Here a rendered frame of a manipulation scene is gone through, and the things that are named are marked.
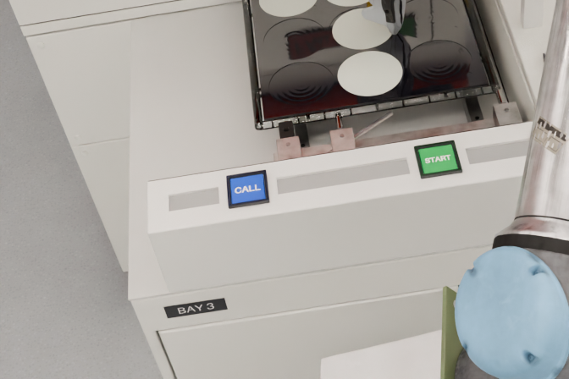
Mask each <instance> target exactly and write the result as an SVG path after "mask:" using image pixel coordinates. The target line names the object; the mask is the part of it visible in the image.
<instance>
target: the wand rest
mask: <svg viewBox="0 0 569 379"><path fill-rule="evenodd" d="M543 17H544V0H521V18H520V21H521V23H522V28H523V29H528V28H533V27H540V26H543Z"/></svg>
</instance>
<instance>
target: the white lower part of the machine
mask: <svg viewBox="0 0 569 379"><path fill-rule="evenodd" d="M241 2H242V1H238V2H232V3H241ZM225 4H231V3H223V4H218V5H213V6H206V7H201V8H210V7H215V6H220V5H225ZM194 9H200V8H192V9H187V10H181V11H176V12H171V13H165V14H173V13H178V12H184V11H189V10H194ZM158 15H164V14H155V15H150V16H145V17H140V18H134V19H142V18H147V17H152V16H158ZM131 20H133V19H124V20H119V21H114V22H108V23H103V24H98V25H88V26H82V27H77V28H72V29H67V30H57V31H51V32H46V33H41V34H35V35H30V36H26V40H27V42H28V44H29V47H30V49H31V52H32V54H33V57H34V59H35V60H36V64H37V67H38V68H39V70H40V73H41V77H42V78H43V81H44V83H45V85H46V88H47V91H48V93H49V95H50V97H51V99H52V103H53V105H54V107H55V109H56V112H57V114H58V117H59V119H60V122H61V124H62V125H63V128H64V132H65V134H66V136H67V138H68V140H69V143H70V146H71V148H72V150H73V153H74V154H75V158H76V160H77V162H78V164H79V167H80V170H81V172H82V174H83V177H84V179H85V182H86V184H87V187H88V189H89V191H90V193H91V197H92V199H93V201H94V203H95V205H96V208H97V211H98V213H99V215H100V218H101V219H102V223H103V225H104V227H105V229H106V232H107V234H108V237H109V239H110V242H111V244H112V246H113V249H114V252H115V254H116V256H117V258H118V260H119V264H120V266H121V268H122V270H123V272H128V271H129V201H130V43H131Z"/></svg>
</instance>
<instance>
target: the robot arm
mask: <svg viewBox="0 0 569 379"><path fill-rule="evenodd" d="M368 1H369V2H370V3H371V4H372V6H371V7H368V8H364V9H363V10H362V16H363V18H364V19H367V20H370V21H372V22H375V23H378V24H381V25H385V26H386V27H387V28H388V29H389V32H390V33H391V34H392V35H396V34H397V33H398V31H399V30H400V29H401V26H402V25H403V20H404V14H405V8H406V0H368ZM473 265H474V268H473V269H467V270H466V272H465V274H464V276H463V278H462V280H461V282H460V285H459V288H458V290H457V294H456V304H455V320H456V330H457V333H458V337H459V339H460V341H461V345H462V347H463V348H464V349H463V350H462V352H461V353H460V355H459V357H458V360H457V362H456V369H455V379H569V0H556V2H555V10H554V15H553V19H552V24H551V28H550V37H549V41H548V46H547V50H546V54H545V60H544V67H543V72H542V77H541V81H540V86H539V93H538V99H537V103H536V108H535V112H534V116H533V125H532V129H531V134H530V139H529V143H528V151H527V155H526V161H525V165H524V169H523V174H522V182H521V187H520V191H519V196H518V201H517V208H516V213H515V217H514V221H513V222H512V224H511V225H510V226H508V227H507V228H504V229H503V230H501V231H500V232H498V233H497V234H496V235H495V236H494V242H493V247H492V250H489V251H486V252H485V253H483V254H482V255H481V256H479V257H478V258H477V259H476V260H475V261H474V262H473Z"/></svg>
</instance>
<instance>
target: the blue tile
mask: <svg viewBox="0 0 569 379"><path fill-rule="evenodd" d="M230 188H231V200H232V204H234V203H240V202H245V201H251V200H261V199H266V194H265V185H264V177H263V174H258V175H253V176H247V177H242V178H236V179H231V180H230Z"/></svg>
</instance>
